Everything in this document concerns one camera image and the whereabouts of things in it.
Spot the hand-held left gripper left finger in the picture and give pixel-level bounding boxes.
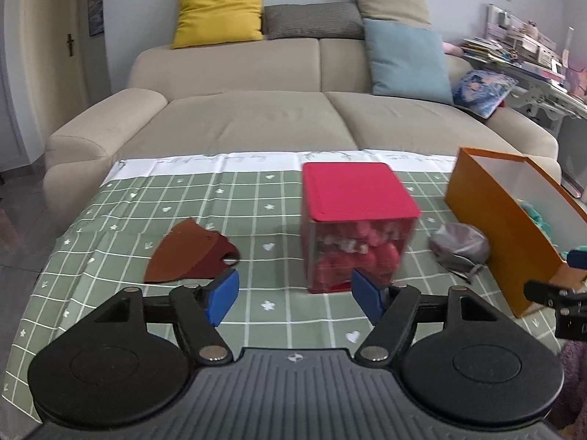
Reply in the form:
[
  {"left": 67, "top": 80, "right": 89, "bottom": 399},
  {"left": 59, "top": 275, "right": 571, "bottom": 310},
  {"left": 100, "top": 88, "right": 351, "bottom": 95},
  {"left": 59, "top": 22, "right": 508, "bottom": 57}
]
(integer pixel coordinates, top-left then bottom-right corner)
[{"left": 94, "top": 267, "right": 241, "bottom": 363}]

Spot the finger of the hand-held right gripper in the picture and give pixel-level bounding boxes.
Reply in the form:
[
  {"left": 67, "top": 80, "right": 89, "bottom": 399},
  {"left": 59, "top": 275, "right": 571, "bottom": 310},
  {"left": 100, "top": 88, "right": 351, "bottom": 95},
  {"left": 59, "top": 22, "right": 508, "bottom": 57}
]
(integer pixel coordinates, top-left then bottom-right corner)
[{"left": 524, "top": 279, "right": 569, "bottom": 308}]

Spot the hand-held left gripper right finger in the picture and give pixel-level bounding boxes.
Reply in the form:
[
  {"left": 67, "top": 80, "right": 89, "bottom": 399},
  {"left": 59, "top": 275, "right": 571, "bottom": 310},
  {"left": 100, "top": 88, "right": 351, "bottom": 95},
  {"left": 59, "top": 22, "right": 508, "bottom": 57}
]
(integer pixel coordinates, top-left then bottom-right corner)
[{"left": 351, "top": 269, "right": 498, "bottom": 370}]

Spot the red face mask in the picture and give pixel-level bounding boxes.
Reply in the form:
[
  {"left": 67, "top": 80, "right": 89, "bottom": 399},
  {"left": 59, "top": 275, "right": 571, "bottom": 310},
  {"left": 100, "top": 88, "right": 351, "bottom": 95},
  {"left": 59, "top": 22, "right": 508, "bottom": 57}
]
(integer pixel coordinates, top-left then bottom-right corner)
[{"left": 143, "top": 217, "right": 242, "bottom": 284}]

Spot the teal cloth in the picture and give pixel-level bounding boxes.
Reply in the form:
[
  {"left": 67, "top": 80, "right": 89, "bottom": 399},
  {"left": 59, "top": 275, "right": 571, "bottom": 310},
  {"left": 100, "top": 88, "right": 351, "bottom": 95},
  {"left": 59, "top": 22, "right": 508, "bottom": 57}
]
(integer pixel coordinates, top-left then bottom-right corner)
[{"left": 518, "top": 199, "right": 587, "bottom": 269}]

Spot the orange box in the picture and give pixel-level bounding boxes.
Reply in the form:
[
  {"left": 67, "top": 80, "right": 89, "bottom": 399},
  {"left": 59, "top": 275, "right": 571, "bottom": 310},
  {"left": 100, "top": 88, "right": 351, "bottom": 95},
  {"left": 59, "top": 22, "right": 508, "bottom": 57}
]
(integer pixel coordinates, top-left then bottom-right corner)
[{"left": 445, "top": 147, "right": 587, "bottom": 319}]

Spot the red box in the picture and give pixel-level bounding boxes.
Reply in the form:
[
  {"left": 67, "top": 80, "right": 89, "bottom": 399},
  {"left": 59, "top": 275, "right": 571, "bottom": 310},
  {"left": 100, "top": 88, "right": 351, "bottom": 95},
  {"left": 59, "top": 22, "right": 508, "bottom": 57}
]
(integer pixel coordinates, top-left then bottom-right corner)
[{"left": 300, "top": 162, "right": 423, "bottom": 295}]

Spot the purple fuzzy clothing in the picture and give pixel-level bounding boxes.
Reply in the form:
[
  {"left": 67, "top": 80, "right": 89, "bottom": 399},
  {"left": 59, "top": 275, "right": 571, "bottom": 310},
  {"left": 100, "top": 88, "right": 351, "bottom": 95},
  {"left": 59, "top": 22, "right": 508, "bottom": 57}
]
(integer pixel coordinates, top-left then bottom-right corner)
[{"left": 555, "top": 339, "right": 587, "bottom": 432}]

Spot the grey cloth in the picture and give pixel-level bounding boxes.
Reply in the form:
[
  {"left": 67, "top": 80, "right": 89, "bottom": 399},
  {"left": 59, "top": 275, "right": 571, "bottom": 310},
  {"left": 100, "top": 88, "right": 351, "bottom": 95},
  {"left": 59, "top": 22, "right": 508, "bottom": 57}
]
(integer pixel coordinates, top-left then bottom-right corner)
[{"left": 429, "top": 222, "right": 491, "bottom": 284}]

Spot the green checked tablecloth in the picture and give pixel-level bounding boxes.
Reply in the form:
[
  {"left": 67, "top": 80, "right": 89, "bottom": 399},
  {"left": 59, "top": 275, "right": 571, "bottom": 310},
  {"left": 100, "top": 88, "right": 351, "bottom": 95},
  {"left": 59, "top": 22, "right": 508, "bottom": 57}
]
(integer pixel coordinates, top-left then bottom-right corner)
[{"left": 0, "top": 149, "right": 587, "bottom": 422}]

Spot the beige sofa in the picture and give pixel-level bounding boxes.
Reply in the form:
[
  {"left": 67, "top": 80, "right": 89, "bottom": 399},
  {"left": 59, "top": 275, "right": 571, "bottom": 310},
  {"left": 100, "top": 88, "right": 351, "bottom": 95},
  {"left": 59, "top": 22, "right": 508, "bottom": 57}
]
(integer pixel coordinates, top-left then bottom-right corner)
[{"left": 43, "top": 37, "right": 562, "bottom": 202}]

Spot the white desk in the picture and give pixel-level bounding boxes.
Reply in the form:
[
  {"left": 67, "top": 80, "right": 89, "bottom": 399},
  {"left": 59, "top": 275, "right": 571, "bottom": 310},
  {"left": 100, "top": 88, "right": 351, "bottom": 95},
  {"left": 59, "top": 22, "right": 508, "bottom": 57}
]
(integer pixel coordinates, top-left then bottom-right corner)
[{"left": 459, "top": 55, "right": 587, "bottom": 184}]

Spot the blue printed cushion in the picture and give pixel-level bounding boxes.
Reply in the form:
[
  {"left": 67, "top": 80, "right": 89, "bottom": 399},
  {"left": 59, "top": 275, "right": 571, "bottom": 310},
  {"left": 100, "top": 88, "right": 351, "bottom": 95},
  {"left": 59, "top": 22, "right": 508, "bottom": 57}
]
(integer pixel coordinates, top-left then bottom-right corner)
[{"left": 452, "top": 70, "right": 519, "bottom": 117}]

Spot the light blue cushion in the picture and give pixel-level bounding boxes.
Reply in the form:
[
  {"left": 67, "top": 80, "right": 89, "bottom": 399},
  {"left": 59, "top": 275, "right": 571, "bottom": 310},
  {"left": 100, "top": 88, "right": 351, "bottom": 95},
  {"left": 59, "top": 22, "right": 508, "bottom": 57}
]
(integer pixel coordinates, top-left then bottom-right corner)
[{"left": 362, "top": 18, "right": 455, "bottom": 106}]

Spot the pile of books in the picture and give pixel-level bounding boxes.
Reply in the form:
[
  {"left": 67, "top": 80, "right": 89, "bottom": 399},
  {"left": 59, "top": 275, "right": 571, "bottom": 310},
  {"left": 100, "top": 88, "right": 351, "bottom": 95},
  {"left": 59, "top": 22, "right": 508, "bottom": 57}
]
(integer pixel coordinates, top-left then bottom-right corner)
[{"left": 461, "top": 37, "right": 565, "bottom": 78}]

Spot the white desk organizer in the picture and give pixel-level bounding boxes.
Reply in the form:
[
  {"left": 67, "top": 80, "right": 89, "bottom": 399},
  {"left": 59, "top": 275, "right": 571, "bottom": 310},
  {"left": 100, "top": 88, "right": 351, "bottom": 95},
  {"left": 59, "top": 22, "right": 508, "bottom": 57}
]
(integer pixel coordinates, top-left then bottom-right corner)
[{"left": 486, "top": 4, "right": 565, "bottom": 62}]

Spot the grey cushion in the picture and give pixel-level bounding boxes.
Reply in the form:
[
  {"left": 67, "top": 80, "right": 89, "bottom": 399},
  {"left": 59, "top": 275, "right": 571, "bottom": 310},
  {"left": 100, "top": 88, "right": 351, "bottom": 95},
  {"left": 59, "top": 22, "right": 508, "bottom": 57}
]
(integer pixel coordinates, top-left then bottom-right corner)
[{"left": 263, "top": 2, "right": 365, "bottom": 40}]

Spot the yellow cushion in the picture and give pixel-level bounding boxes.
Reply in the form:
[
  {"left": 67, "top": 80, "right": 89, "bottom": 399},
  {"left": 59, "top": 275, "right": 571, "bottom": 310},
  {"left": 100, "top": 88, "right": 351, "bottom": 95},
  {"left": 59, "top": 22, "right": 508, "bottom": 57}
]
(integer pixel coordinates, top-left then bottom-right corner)
[{"left": 171, "top": 0, "right": 267, "bottom": 50}]

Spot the beige cushion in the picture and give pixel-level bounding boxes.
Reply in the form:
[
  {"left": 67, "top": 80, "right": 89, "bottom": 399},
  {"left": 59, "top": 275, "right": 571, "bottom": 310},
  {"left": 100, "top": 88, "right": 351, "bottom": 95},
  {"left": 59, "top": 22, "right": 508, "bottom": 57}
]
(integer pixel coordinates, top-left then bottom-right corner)
[{"left": 352, "top": 0, "right": 432, "bottom": 26}]

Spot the white door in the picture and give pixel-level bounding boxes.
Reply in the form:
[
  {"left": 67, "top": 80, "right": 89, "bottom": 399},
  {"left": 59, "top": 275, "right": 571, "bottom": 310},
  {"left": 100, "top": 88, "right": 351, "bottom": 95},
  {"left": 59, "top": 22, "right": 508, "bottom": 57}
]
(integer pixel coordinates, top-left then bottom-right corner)
[{"left": 0, "top": 0, "right": 111, "bottom": 175}]

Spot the small wall picture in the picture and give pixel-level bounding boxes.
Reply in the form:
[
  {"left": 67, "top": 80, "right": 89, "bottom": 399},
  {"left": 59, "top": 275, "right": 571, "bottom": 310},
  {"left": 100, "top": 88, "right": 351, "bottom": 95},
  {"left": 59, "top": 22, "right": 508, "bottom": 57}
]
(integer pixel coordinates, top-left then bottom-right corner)
[{"left": 87, "top": 0, "right": 105, "bottom": 36}]

